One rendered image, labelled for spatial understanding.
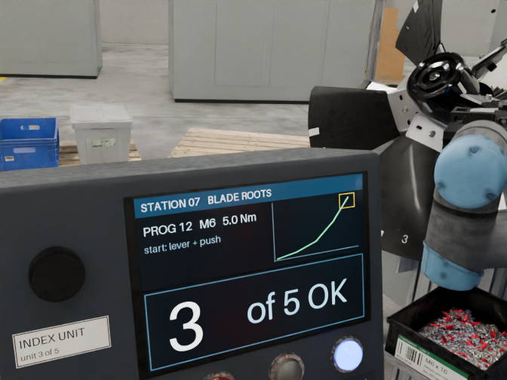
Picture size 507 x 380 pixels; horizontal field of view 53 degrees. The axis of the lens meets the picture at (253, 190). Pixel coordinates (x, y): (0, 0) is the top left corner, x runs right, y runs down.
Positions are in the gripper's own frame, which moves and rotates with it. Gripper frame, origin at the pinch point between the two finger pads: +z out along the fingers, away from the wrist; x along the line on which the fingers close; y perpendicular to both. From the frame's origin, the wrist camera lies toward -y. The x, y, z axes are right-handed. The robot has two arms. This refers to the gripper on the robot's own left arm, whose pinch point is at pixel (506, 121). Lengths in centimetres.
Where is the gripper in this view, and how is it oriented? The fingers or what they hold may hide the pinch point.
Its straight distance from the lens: 95.1
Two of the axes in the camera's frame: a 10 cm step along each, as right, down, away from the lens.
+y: -8.8, -1.2, 4.6
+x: 0.3, 9.5, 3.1
